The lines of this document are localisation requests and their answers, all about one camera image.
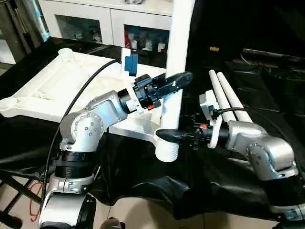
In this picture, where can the black plastic mat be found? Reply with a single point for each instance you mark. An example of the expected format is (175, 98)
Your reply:
(267, 86)

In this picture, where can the white plastic table leg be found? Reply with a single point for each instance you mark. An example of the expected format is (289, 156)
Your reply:
(233, 95)
(178, 43)
(220, 90)

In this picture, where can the black folding table frame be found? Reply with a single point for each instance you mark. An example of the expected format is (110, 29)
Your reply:
(14, 191)

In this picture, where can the white glass-door cabinet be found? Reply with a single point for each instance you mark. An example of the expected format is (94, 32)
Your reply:
(95, 14)

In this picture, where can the silver metal bar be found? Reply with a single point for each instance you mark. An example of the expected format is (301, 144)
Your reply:
(276, 52)

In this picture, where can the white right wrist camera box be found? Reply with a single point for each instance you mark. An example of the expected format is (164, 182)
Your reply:
(209, 114)

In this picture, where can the white plastic table top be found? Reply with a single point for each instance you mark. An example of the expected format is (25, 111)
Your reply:
(71, 86)

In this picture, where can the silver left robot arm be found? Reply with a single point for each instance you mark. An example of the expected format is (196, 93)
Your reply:
(90, 129)

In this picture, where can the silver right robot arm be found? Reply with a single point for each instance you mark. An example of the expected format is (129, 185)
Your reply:
(262, 148)

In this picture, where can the grey curtain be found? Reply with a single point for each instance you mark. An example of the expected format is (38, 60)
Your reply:
(19, 24)

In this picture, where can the small yellow label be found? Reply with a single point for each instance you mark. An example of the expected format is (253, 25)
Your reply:
(214, 48)

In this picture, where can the large black screen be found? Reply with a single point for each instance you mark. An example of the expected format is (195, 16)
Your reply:
(257, 24)

